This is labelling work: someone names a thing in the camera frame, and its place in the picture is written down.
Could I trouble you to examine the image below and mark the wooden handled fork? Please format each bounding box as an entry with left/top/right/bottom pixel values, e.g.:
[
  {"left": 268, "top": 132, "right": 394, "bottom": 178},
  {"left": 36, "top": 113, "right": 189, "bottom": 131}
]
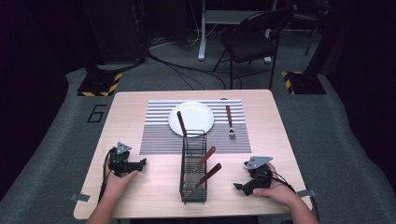
[{"left": 225, "top": 105, "right": 237, "bottom": 140}]

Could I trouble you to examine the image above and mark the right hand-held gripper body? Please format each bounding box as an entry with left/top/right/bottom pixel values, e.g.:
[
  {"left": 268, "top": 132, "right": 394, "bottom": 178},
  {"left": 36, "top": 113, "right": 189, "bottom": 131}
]
[{"left": 243, "top": 155, "right": 275, "bottom": 197}]

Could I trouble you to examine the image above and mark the black folding chair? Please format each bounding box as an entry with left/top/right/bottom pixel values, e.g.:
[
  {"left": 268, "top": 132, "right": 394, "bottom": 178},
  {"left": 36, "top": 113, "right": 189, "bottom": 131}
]
[{"left": 212, "top": 4, "right": 297, "bottom": 91}]

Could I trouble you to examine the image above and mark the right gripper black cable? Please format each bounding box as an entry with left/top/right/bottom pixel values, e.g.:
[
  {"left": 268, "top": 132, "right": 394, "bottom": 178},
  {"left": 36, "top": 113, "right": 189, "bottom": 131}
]
[{"left": 270, "top": 170, "right": 320, "bottom": 220}]

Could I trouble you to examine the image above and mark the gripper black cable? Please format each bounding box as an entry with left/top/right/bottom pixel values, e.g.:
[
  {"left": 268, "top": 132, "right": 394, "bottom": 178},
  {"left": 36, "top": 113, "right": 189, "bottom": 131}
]
[
  {"left": 270, "top": 170, "right": 320, "bottom": 220},
  {"left": 97, "top": 147, "right": 117, "bottom": 203}
]

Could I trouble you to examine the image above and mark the light wooden handled utensil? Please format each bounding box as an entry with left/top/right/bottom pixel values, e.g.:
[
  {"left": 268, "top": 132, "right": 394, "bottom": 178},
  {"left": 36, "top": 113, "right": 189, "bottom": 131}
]
[{"left": 186, "top": 146, "right": 217, "bottom": 185}]

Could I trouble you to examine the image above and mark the striped edge black stand base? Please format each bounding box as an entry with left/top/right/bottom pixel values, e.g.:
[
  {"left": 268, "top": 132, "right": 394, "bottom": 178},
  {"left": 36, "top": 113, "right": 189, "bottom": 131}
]
[
  {"left": 77, "top": 72, "right": 123, "bottom": 98},
  {"left": 281, "top": 70, "right": 328, "bottom": 95}
]

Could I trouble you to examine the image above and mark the black floor cable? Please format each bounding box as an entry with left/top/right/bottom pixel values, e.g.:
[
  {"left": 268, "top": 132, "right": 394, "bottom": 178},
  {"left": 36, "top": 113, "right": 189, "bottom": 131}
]
[{"left": 146, "top": 46, "right": 228, "bottom": 91}]

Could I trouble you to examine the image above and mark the white round plate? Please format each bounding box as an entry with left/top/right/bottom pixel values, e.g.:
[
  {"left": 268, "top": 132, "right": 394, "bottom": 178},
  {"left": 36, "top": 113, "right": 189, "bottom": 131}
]
[{"left": 167, "top": 101, "right": 216, "bottom": 138}]

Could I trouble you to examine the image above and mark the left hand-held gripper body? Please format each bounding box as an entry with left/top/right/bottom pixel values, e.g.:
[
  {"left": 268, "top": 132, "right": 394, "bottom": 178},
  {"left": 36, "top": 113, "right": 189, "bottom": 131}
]
[{"left": 107, "top": 141, "right": 140, "bottom": 178}]

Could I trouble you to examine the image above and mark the white metal desk frame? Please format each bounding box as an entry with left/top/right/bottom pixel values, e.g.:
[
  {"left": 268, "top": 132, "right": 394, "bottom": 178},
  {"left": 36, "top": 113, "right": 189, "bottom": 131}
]
[{"left": 197, "top": 0, "right": 278, "bottom": 64}]

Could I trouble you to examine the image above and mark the grey tape strip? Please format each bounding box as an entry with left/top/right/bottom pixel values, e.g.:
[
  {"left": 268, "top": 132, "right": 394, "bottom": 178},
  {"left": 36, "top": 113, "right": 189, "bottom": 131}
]
[
  {"left": 69, "top": 192, "right": 92, "bottom": 203},
  {"left": 296, "top": 189, "right": 318, "bottom": 199}
]

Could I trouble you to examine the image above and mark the striped grey placemat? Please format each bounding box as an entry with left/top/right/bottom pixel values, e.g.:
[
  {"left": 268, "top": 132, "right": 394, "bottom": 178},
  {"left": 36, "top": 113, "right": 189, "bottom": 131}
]
[{"left": 139, "top": 99, "right": 252, "bottom": 156}]

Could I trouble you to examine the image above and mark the black wire cutlery rack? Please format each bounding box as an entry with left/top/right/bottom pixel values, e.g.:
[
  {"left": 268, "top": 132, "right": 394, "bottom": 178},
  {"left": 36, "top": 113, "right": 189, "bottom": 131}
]
[{"left": 178, "top": 129, "right": 208, "bottom": 205}]

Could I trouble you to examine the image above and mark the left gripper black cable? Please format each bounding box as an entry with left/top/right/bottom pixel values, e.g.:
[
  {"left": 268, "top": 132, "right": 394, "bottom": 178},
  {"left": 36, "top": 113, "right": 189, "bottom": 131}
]
[{"left": 97, "top": 147, "right": 117, "bottom": 203}]

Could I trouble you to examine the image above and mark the person's right hand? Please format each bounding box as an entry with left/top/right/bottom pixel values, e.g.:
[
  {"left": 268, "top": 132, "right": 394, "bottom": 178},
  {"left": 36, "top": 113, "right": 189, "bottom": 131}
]
[{"left": 252, "top": 161, "right": 297, "bottom": 207}]

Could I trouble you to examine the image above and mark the dark wooden handled utensil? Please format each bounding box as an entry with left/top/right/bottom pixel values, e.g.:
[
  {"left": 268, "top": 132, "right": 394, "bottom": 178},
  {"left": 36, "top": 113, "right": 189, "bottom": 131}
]
[{"left": 176, "top": 110, "right": 188, "bottom": 138}]

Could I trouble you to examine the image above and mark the person's left hand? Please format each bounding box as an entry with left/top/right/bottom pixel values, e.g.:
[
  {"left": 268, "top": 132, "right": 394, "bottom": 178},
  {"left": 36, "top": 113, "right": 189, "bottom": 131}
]
[{"left": 104, "top": 161, "right": 139, "bottom": 204}]

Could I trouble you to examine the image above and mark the red-brown wooden handled utensil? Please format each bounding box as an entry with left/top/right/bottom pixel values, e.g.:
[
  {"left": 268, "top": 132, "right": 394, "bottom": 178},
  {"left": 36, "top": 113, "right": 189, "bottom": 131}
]
[{"left": 194, "top": 162, "right": 223, "bottom": 189}]

